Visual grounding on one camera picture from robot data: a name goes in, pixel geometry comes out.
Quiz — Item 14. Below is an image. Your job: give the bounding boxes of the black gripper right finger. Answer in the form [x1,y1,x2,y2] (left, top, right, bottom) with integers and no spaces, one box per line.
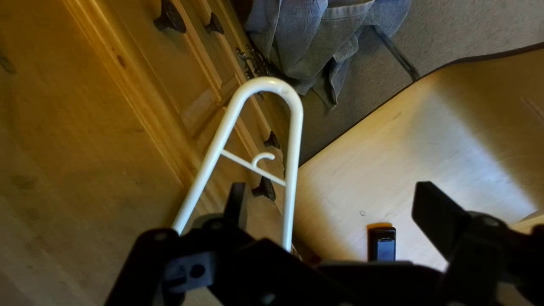
[411,180,544,306]

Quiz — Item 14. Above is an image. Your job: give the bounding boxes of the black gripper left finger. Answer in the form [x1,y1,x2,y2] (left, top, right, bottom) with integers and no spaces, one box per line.
[103,181,256,306]

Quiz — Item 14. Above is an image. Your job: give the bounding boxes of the white plastic hanger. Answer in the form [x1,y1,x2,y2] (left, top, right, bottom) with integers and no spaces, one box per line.
[169,74,305,253]

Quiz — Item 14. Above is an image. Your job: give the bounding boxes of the small blue-grey flat gadget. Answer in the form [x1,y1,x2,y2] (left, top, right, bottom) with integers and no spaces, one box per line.
[365,220,397,263]

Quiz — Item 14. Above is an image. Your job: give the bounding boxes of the light wooden dresser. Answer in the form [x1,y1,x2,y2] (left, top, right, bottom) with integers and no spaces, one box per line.
[0,0,302,306]

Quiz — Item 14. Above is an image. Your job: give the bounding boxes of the blue denim jeans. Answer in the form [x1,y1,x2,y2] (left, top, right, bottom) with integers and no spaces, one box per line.
[243,0,413,107]

